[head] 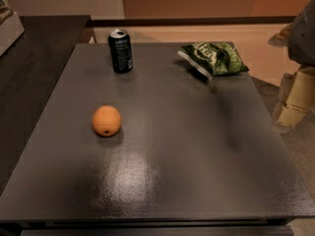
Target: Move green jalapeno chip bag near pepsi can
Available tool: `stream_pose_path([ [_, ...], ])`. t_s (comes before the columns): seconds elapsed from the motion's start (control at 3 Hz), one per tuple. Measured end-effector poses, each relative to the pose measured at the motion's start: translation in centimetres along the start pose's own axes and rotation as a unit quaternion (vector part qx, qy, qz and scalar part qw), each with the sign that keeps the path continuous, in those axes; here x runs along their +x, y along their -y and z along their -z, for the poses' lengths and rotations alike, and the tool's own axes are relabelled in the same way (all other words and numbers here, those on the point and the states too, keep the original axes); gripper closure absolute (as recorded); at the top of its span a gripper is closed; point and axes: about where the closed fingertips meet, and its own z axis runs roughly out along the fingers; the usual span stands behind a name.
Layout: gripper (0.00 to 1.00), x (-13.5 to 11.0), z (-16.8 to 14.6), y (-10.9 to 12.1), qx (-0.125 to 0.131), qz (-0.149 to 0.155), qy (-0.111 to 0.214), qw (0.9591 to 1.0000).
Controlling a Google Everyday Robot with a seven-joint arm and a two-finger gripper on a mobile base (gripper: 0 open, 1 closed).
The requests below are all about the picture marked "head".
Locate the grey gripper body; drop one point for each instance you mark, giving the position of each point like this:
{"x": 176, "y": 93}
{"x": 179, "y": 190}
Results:
{"x": 303, "y": 38}

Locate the white box at left edge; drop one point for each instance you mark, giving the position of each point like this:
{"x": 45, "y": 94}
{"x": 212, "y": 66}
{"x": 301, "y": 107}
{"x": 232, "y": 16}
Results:
{"x": 11, "y": 27}

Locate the orange fruit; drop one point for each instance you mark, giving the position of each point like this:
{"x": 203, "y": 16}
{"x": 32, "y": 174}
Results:
{"x": 106, "y": 121}

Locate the dark pepsi soda can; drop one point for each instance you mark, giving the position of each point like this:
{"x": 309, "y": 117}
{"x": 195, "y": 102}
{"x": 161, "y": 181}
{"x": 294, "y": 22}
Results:
{"x": 120, "y": 50}

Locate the green jalapeno chip bag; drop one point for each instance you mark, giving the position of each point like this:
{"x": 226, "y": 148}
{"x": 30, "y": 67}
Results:
{"x": 213, "y": 59}

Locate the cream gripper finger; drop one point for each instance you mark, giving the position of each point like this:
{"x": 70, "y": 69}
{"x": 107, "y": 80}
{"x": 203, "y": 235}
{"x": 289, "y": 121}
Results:
{"x": 296, "y": 97}

